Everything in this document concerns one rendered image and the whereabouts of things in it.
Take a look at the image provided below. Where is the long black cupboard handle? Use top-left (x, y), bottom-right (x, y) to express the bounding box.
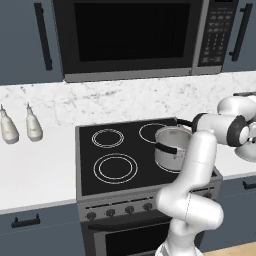
top-left (228, 3), bottom-right (254, 63)
top-left (33, 2), bottom-right (54, 72)

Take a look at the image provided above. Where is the steel stove with black hob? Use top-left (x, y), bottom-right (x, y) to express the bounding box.
top-left (74, 116), bottom-right (224, 256)

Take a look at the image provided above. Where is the black oven door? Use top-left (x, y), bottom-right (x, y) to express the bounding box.
top-left (81, 218), bottom-right (205, 256)

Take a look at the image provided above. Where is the grey-blue cupboard door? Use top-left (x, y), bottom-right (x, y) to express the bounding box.
top-left (0, 0), bottom-right (65, 86)
top-left (221, 0), bottom-right (256, 74)

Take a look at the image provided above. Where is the grey-blue drawer front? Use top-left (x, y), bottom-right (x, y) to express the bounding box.
top-left (199, 175), bottom-right (256, 253)
top-left (0, 202), bottom-right (86, 256)

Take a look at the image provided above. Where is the short black drawer handle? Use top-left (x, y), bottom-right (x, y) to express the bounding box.
top-left (242, 180), bottom-right (256, 191)
top-left (10, 214), bottom-right (42, 229)

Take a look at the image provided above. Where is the white squeeze bottle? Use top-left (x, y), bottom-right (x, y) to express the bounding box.
top-left (25, 102), bottom-right (44, 143)
top-left (0, 103), bottom-right (20, 145)

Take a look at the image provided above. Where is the dark oven door handle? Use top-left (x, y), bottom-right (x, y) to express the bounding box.
top-left (87, 214), bottom-right (174, 232)

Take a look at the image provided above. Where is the black and steel microwave oven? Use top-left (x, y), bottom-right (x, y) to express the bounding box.
top-left (52, 0), bottom-right (240, 84)

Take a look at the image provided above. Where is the steel saucepan with black handle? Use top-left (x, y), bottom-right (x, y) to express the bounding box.
top-left (153, 118), bottom-right (195, 175)

